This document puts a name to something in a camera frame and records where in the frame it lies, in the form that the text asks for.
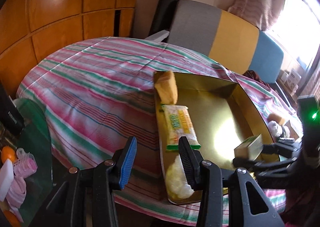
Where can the black rolled mat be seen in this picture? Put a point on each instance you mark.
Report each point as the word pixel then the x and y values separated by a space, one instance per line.
pixel 163 17

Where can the white soap bar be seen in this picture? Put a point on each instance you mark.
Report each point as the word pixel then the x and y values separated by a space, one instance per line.
pixel 6 178

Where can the white plastic bag bundle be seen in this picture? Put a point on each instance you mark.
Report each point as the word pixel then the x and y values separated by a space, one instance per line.
pixel 176 182

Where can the green Weidan rice cracker pack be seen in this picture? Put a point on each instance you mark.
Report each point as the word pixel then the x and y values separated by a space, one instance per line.
pixel 179 124

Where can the green glass side table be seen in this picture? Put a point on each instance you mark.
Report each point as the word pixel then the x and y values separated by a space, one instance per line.
pixel 34 139

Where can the small yellow sponge far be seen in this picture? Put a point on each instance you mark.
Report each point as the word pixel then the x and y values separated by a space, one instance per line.
pixel 277 118

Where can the orange fruit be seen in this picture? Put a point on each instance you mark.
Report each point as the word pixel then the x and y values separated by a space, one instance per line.
pixel 8 153

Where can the beige barcode carton box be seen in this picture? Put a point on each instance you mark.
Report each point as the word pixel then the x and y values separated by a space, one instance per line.
pixel 250 149

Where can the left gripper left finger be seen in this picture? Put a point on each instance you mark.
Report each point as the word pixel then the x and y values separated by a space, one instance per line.
pixel 66 204

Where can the striped pink green bedsheet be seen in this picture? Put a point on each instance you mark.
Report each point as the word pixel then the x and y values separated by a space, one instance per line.
pixel 98 92

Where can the red cloth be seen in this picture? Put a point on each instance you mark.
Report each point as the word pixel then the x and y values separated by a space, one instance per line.
pixel 253 75

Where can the pink hair rollers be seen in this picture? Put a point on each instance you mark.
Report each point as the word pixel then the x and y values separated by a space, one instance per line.
pixel 25 165

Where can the black Fuguang box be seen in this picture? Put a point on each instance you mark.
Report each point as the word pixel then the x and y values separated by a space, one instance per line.
pixel 11 118

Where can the white boxes by window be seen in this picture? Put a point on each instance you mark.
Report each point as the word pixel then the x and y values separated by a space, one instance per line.
pixel 290 79

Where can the wooden wardrobe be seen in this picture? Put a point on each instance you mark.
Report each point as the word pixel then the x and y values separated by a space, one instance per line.
pixel 33 29

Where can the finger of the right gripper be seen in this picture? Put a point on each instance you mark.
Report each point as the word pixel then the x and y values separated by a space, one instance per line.
pixel 274 175
pixel 285 147

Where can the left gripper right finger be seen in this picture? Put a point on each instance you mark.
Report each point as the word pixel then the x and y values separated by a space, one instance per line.
pixel 248 204

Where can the gold tin box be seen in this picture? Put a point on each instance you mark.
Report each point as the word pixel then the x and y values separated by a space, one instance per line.
pixel 222 114

